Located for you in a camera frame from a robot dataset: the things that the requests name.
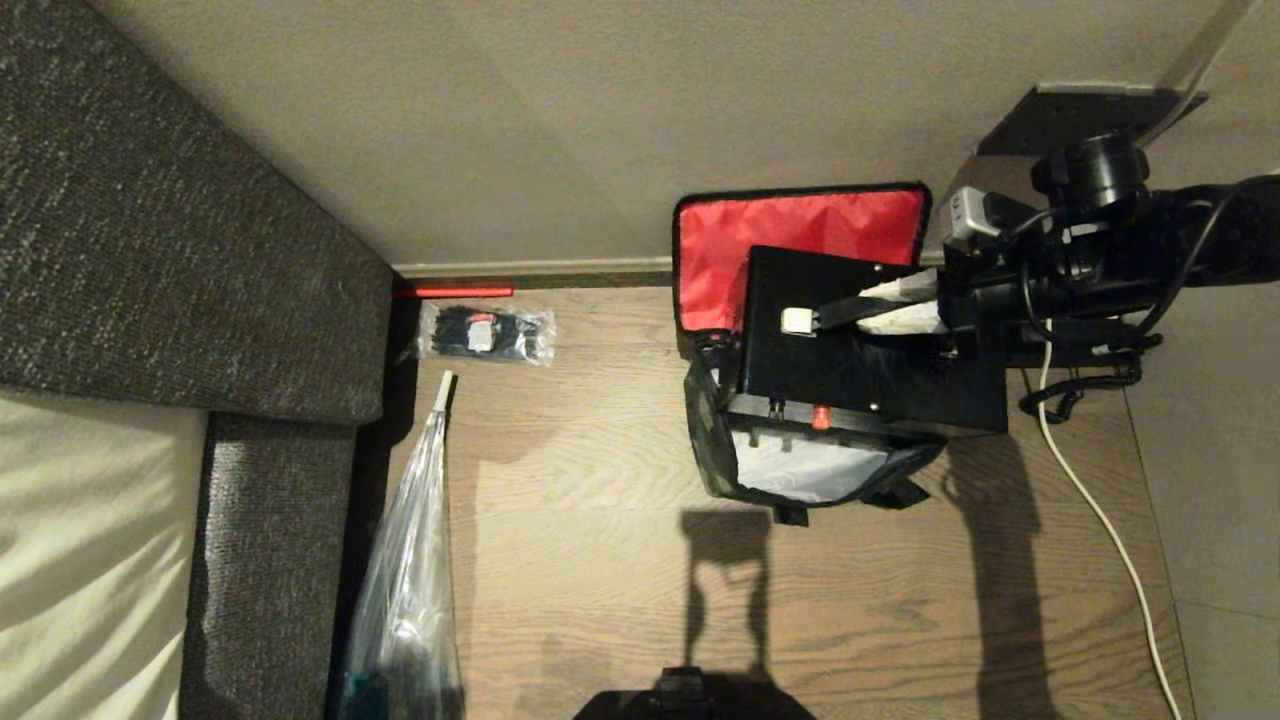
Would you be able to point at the black hard case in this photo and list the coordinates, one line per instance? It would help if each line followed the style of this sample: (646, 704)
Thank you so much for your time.
(850, 375)

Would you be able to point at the camouflage bag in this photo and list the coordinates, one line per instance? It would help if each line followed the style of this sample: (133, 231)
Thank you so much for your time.
(800, 470)

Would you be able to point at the grey fabric sofa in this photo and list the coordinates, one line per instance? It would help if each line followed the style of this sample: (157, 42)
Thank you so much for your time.
(170, 230)

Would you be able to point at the red stick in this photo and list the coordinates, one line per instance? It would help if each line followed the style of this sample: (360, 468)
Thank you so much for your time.
(455, 291)

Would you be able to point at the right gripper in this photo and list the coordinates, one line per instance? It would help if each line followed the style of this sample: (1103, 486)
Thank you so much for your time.
(968, 300)

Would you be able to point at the dark flat panel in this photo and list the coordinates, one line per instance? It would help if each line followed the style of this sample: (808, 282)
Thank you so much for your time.
(1085, 120)

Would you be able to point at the red lined bag flap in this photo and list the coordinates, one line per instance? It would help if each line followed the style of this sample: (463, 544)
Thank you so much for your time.
(800, 235)

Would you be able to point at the clear plastic bag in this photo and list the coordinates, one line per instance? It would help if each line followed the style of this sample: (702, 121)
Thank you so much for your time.
(405, 600)

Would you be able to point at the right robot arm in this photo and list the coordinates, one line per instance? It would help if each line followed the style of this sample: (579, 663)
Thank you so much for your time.
(1190, 235)

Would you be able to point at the white bedding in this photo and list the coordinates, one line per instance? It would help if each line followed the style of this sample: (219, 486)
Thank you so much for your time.
(90, 550)

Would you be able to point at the plastic bag of black parts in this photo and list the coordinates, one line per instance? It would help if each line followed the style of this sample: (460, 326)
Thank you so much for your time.
(487, 333)

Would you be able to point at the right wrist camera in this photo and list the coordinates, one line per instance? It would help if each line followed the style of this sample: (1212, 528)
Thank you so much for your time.
(975, 215)

